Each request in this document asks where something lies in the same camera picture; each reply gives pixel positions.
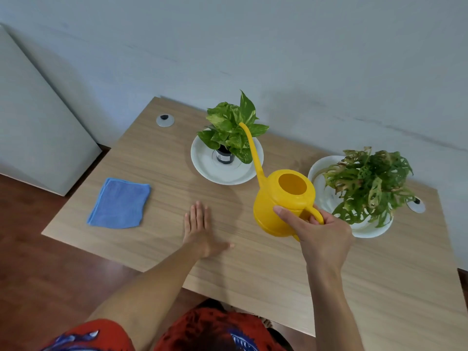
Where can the person's right hand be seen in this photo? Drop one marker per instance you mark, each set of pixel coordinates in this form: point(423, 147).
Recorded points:
point(325, 241)

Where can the person's left hand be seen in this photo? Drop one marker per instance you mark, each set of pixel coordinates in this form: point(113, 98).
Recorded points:
point(199, 239)

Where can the person's left thumb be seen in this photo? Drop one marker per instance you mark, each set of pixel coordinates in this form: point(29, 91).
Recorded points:
point(226, 246)

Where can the person's left little finger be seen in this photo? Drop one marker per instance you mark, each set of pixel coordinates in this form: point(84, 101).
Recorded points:
point(187, 223)

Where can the person's left middle finger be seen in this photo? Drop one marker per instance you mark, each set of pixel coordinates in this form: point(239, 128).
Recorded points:
point(199, 215)

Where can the person's right thumb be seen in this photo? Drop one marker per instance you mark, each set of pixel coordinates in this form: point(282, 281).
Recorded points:
point(289, 217)

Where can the yellow plastic watering can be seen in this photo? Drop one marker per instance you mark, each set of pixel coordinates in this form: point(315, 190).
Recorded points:
point(268, 208)

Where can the person's right forearm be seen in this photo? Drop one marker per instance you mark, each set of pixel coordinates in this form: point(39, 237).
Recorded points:
point(334, 310)

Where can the person's left forearm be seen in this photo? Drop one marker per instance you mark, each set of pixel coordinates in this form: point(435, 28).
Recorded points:
point(150, 292)

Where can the white round saucer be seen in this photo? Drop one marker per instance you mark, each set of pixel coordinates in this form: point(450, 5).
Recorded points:
point(365, 230)
point(208, 166)

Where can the small black plant pot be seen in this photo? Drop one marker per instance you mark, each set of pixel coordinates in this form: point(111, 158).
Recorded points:
point(223, 157)

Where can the blue microfibre cloth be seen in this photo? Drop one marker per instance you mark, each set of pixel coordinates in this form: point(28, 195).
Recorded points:
point(119, 202)

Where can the red patterned garment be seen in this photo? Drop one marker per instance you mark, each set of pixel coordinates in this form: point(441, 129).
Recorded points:
point(204, 325)

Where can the green holey-leaf plant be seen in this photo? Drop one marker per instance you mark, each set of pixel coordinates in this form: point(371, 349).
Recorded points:
point(369, 179)

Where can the green pothos plant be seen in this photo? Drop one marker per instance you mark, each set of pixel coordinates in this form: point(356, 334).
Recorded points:
point(228, 129)

